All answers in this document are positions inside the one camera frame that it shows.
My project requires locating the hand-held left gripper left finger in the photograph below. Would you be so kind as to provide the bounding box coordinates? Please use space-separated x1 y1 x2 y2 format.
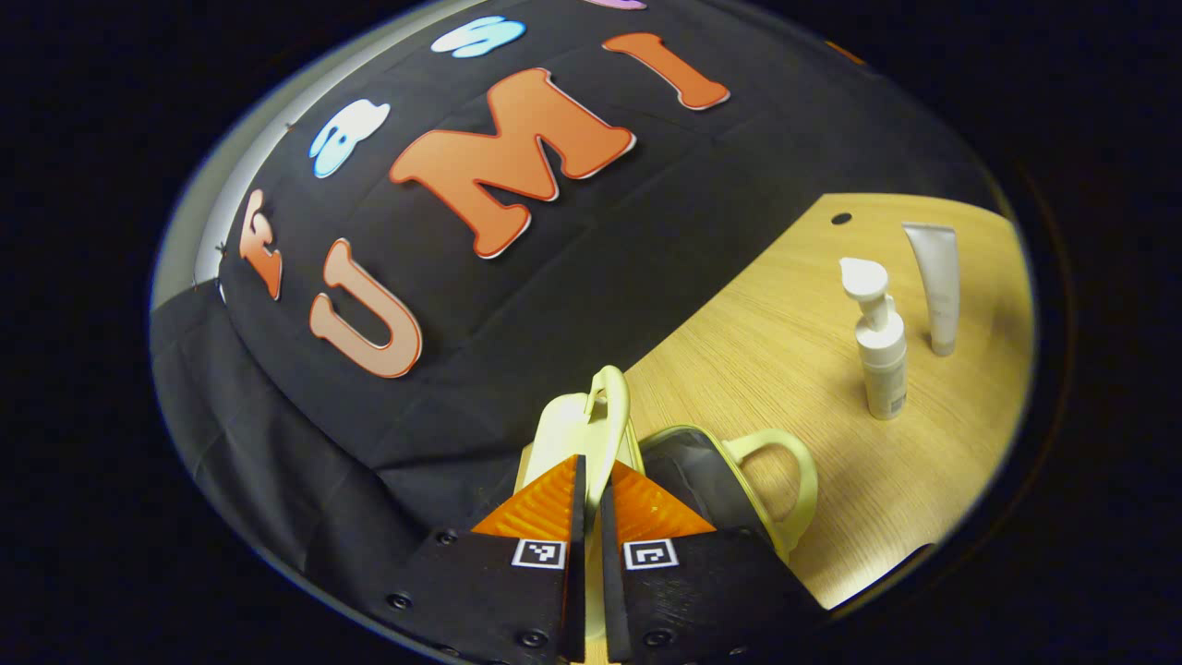
368 453 588 665

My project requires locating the white squeeze tube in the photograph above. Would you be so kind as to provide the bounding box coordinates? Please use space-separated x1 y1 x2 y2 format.
902 222 961 357

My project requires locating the white pump bottle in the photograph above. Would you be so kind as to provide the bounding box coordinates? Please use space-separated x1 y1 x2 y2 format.
838 257 909 421

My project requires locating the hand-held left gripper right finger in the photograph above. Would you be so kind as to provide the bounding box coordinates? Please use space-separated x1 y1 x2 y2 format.
600 458 829 665

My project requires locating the cream small suitcase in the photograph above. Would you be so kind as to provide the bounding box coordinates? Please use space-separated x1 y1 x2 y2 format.
513 365 820 647

